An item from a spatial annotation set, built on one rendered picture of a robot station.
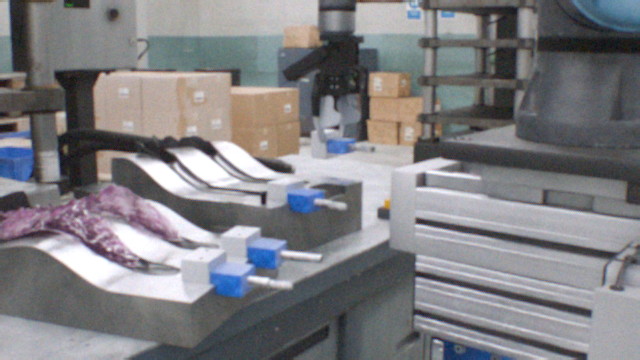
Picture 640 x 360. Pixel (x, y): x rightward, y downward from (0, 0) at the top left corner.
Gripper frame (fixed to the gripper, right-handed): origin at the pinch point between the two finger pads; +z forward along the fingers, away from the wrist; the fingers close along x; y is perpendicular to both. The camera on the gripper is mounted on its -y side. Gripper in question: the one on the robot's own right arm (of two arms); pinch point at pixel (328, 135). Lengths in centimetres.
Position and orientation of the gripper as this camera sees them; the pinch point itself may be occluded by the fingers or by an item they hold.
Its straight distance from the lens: 137.0
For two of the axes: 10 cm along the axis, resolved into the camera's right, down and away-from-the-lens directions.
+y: 8.2, 1.1, -5.7
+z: 0.0, 9.8, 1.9
